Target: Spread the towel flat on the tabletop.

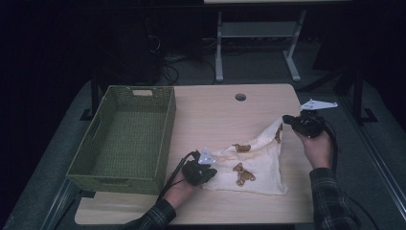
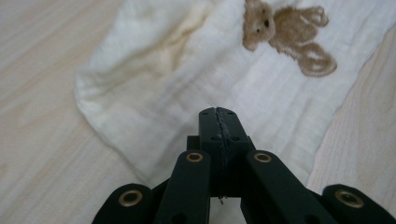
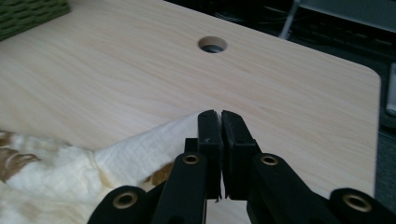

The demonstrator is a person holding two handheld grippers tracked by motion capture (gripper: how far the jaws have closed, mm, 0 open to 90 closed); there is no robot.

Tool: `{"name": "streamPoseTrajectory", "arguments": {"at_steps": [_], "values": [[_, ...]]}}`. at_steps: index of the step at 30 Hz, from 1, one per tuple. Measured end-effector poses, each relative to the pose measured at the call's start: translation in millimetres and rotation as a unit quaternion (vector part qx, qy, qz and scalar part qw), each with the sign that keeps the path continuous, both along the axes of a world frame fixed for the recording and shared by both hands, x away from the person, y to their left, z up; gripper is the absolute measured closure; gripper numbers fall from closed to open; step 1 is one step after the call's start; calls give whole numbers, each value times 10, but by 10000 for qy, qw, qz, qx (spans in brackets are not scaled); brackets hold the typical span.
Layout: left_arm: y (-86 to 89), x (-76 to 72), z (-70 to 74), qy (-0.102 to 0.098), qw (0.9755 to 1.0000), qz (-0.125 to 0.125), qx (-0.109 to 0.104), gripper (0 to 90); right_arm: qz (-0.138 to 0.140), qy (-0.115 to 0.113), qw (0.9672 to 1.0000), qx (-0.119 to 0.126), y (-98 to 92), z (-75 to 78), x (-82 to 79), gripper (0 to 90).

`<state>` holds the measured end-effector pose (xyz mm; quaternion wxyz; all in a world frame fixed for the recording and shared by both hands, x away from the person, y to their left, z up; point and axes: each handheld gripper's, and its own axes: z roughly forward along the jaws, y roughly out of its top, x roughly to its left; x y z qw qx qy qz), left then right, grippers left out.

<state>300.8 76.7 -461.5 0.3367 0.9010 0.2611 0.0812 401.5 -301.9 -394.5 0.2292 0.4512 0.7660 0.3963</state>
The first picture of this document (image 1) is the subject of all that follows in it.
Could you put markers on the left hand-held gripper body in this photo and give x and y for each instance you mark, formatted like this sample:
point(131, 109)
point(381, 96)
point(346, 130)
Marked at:
point(194, 172)

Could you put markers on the black stand leg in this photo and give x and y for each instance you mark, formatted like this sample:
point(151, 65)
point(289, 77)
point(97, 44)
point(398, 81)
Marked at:
point(359, 96)
point(94, 96)

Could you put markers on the green woven basket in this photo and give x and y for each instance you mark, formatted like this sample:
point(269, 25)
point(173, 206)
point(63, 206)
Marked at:
point(134, 127)

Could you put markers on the cream bear print cloth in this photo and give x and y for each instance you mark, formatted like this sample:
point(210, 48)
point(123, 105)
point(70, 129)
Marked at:
point(261, 159)

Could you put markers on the dark computer tower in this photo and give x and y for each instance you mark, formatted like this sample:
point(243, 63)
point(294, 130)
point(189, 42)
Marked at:
point(134, 48)

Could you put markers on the white metal table frame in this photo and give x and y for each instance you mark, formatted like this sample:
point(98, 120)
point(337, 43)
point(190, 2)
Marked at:
point(255, 29)

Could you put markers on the person's right hand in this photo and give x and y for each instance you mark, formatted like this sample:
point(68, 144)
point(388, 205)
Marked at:
point(316, 150)

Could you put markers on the person's left hand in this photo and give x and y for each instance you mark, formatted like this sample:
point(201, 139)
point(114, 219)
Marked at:
point(180, 193)

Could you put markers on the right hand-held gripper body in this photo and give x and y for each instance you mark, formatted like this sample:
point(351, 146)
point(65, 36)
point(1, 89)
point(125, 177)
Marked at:
point(311, 124)

